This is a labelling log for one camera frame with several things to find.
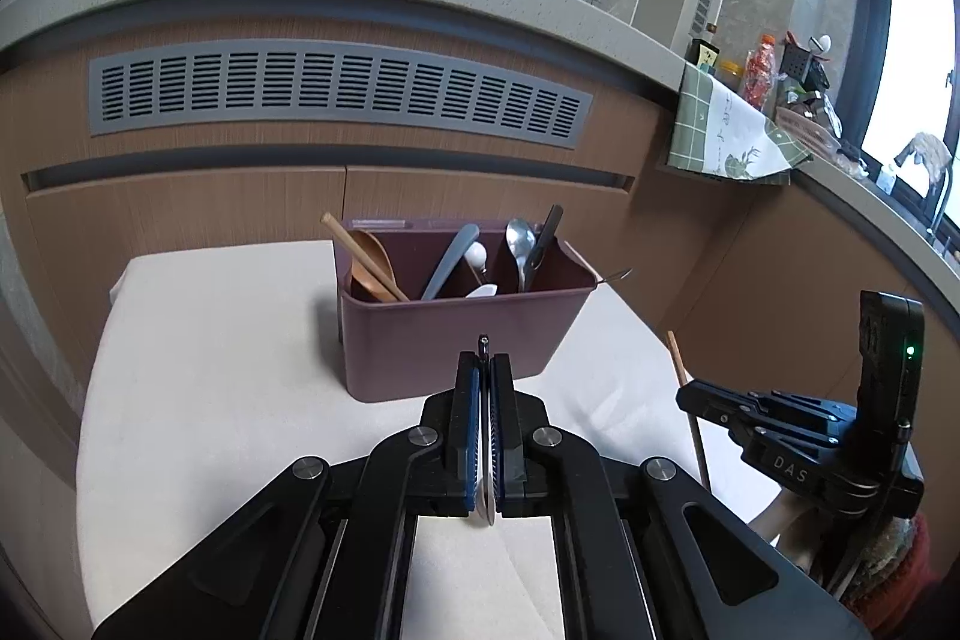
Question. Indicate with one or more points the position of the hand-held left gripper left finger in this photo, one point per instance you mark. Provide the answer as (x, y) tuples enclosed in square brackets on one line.
[(468, 445)]

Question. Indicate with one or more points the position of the pink basket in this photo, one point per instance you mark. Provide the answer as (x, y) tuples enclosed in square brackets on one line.
[(806, 130)]

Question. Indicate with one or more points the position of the wooden chopstick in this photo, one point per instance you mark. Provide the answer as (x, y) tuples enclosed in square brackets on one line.
[(679, 366), (352, 245)]

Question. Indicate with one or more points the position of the black box with green label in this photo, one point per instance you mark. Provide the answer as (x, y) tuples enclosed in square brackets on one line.
[(705, 57)]

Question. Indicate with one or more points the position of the white table cover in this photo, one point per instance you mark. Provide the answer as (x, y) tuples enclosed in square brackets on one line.
[(225, 385)]

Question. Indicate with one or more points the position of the window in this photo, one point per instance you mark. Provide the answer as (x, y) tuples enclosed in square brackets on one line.
[(915, 70)]

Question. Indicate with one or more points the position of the brown rag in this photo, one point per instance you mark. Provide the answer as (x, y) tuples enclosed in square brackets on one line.
[(926, 149)]

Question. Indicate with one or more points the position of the green checked white cloth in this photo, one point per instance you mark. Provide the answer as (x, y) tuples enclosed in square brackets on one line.
[(720, 123)]

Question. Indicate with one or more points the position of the person's right hand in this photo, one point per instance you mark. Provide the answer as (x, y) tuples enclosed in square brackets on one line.
[(787, 524)]

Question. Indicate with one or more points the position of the wooden cabinet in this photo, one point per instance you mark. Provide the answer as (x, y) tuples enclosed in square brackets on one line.
[(187, 212)]

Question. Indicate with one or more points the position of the black countertop rack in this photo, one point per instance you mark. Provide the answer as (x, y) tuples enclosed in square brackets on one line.
[(799, 63)]

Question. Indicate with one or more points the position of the bottle with red contents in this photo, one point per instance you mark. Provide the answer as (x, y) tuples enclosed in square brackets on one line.
[(757, 74)]

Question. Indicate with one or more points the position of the sink faucet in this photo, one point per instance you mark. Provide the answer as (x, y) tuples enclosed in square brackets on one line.
[(941, 201)]

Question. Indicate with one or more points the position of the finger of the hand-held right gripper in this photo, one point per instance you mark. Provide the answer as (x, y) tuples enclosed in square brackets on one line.
[(720, 400), (780, 430)]

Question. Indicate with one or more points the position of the maroon plastic utensil holder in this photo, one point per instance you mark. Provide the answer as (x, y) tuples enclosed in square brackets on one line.
[(450, 340)]

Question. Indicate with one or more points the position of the white round-ended spoon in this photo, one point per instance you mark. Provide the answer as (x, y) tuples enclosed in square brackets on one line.
[(476, 252)]

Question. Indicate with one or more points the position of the long grey vent grille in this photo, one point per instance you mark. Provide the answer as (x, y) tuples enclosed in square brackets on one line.
[(337, 89)]

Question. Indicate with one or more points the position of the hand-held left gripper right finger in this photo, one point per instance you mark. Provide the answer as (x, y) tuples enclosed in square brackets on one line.
[(502, 452)]

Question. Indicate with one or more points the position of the grey-blue spoon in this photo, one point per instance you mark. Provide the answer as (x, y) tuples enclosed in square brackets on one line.
[(450, 261)]

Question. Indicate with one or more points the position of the wooden spoon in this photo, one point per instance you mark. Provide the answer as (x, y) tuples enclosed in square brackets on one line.
[(376, 246)]

